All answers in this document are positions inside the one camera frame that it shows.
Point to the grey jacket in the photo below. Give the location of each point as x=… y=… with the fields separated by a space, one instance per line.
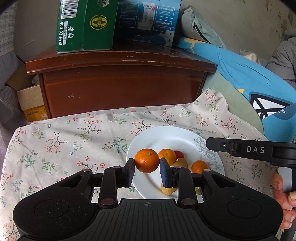
x=282 y=62

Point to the green jujube fruit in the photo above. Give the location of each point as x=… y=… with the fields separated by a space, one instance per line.
x=198 y=190

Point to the floral tablecloth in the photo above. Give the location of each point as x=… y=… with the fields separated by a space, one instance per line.
x=48 y=151

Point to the small orange tangerine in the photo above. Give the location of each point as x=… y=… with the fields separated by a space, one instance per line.
x=198 y=166

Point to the person's right hand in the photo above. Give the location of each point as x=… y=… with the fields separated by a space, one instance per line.
x=286 y=201

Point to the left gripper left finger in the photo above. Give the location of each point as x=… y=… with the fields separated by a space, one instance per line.
x=112 y=179

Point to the brown longan fruit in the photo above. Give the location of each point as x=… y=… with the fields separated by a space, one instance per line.
x=180 y=162

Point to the red cherry tomato on plate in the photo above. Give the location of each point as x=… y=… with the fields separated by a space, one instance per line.
x=179 y=154

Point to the dark wooden nightstand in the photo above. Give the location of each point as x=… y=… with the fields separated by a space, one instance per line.
x=142 y=75

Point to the blue shark plush pillow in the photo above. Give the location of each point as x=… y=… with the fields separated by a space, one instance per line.
x=272 y=98

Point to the grey green pillow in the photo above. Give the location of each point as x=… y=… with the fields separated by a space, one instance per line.
x=196 y=27

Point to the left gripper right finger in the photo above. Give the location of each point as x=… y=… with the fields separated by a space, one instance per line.
x=180 y=178

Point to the white floral plate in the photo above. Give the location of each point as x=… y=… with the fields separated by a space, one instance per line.
x=168 y=137

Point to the blue milk carton box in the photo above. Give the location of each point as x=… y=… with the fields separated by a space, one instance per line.
x=146 y=21

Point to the green milk carton box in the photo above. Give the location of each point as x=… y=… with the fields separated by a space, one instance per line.
x=85 y=25

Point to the cardboard box on floor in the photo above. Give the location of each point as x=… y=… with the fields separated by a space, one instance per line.
x=32 y=104

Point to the checked grey fabric cover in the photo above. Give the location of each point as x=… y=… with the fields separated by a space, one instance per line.
x=10 y=112

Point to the large orange tangerine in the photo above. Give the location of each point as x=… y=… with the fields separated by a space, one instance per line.
x=146 y=160

